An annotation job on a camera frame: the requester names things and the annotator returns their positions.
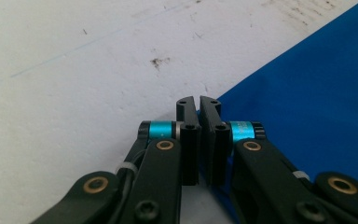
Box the blue t-shirt with white print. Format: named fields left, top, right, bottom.
left=198, top=0, right=358, bottom=224

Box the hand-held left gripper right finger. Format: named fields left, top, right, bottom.
left=200, top=95, right=267, bottom=187

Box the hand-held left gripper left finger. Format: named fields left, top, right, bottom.
left=138, top=95, right=202, bottom=187

